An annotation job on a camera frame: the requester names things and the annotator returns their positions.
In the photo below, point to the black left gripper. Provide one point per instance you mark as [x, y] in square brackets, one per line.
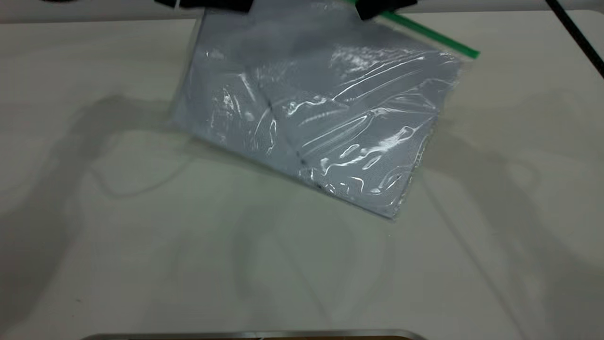
[172, 2]

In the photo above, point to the clear zip bag green zipper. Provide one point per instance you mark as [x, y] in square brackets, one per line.
[321, 113]

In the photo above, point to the silver metal rim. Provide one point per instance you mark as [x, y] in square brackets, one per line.
[255, 335]

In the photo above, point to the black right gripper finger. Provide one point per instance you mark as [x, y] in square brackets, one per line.
[373, 8]
[403, 4]

